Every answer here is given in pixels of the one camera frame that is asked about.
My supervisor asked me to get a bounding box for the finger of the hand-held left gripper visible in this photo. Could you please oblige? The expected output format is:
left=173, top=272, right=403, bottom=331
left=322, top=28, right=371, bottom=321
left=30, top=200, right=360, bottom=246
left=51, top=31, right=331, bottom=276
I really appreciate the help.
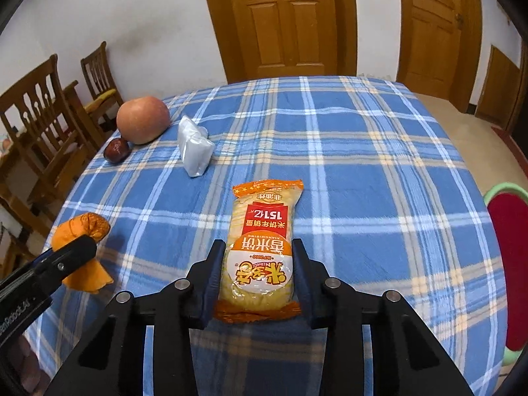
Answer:
left=35, top=235, right=97, bottom=290

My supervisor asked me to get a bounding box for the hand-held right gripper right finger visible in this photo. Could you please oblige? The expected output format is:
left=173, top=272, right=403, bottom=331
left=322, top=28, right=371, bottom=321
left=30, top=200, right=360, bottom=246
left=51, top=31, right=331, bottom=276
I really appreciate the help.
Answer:
left=292, top=238, right=475, bottom=396

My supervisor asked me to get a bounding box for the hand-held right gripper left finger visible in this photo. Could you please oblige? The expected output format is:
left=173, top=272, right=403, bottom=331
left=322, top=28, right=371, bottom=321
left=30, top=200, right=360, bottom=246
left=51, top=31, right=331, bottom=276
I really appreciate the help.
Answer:
left=43, top=239, right=227, bottom=396

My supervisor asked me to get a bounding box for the orange wrapper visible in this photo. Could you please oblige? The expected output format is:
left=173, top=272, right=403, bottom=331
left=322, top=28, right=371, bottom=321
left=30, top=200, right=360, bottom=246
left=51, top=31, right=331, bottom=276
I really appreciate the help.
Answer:
left=53, top=212, right=114, bottom=294

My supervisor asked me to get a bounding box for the yellow orange snack packet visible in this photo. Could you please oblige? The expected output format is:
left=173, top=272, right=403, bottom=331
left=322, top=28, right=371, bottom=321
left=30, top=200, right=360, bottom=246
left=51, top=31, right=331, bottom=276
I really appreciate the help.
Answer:
left=214, top=179, right=305, bottom=324

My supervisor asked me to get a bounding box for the green bin with red inside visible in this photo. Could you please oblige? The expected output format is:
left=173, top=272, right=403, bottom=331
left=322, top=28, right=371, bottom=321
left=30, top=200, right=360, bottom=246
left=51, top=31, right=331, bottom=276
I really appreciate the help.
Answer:
left=482, top=181, right=528, bottom=366

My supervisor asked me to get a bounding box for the person's left hand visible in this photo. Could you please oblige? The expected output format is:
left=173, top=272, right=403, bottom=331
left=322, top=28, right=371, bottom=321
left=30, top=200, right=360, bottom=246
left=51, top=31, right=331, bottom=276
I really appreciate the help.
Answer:
left=8, top=330, right=52, bottom=394

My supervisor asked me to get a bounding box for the red date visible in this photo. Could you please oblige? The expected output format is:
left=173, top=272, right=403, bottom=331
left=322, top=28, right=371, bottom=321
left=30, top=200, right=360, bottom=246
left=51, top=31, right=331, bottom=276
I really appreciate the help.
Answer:
left=103, top=137, right=132, bottom=163

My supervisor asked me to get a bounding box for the blue plaid tablecloth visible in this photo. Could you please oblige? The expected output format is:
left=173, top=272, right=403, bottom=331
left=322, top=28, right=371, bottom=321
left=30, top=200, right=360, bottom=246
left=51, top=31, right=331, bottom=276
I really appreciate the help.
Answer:
left=31, top=75, right=510, bottom=396

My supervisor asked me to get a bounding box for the white tissue packet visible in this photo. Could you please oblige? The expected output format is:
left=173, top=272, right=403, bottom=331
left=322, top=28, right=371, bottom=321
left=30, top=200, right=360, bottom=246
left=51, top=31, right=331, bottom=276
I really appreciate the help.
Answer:
left=177, top=115, right=215, bottom=178

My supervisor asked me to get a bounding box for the apple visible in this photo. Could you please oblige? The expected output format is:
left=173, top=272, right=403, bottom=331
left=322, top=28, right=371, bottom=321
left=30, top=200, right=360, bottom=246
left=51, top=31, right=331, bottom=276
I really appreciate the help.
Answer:
left=116, top=96, right=171, bottom=145

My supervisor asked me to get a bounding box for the large wooden chair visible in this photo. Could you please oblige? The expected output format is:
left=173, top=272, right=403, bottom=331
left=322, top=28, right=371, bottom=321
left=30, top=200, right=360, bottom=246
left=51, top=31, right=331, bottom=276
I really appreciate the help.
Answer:
left=0, top=54, right=97, bottom=232

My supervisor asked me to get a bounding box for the yellow seat cushion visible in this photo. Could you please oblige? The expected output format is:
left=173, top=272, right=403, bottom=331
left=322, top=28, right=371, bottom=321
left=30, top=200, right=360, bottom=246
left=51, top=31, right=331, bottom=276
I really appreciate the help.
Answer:
left=84, top=88, right=120, bottom=112

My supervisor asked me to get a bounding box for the small wooden chair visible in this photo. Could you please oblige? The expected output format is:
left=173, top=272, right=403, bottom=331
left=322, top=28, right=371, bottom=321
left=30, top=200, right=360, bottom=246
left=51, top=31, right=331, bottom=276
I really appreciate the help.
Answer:
left=80, top=41, right=124, bottom=133

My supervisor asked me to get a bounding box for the wide wooden door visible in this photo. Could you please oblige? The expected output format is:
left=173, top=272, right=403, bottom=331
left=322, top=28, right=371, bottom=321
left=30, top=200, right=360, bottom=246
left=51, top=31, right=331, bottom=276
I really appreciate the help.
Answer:
left=199, top=0, right=357, bottom=85

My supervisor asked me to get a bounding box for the low wooden cabinet door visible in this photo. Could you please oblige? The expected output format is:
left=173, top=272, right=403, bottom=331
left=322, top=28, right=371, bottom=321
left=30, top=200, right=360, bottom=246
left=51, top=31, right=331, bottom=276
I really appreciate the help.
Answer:
left=474, top=45, right=522, bottom=128

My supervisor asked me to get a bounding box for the narrow wooden door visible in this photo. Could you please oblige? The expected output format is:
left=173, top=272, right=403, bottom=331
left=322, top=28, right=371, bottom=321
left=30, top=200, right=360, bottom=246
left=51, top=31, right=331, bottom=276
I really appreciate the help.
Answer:
left=397, top=0, right=483, bottom=112

